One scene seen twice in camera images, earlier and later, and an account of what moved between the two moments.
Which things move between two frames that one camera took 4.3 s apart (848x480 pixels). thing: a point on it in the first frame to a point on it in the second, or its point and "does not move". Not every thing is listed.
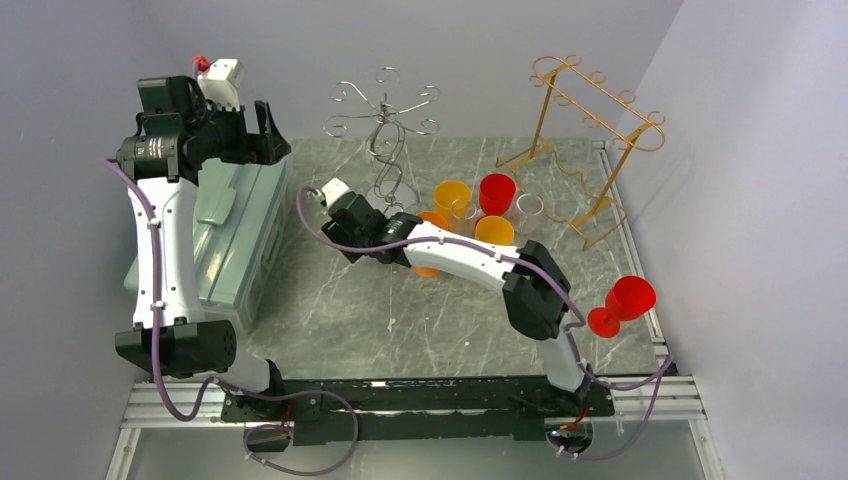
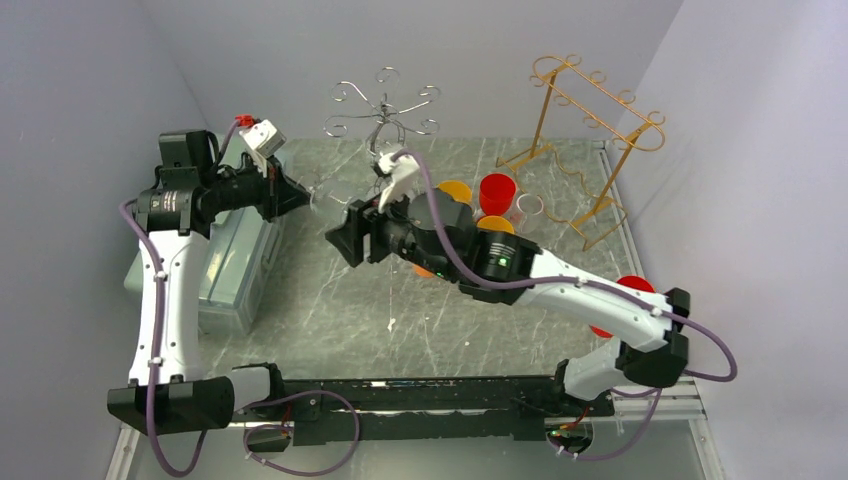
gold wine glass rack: (584, 136) does not move
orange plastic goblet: (494, 229) does not move
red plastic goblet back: (496, 193) does not move
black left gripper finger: (273, 147) to (284, 194)
